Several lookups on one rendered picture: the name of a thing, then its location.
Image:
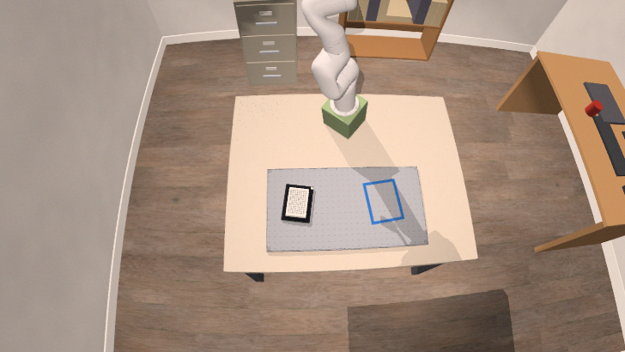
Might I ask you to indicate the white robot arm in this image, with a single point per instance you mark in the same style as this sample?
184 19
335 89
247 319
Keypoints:
335 56

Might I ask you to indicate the black rectangular frame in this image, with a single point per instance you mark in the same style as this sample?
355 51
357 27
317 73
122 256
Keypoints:
309 204

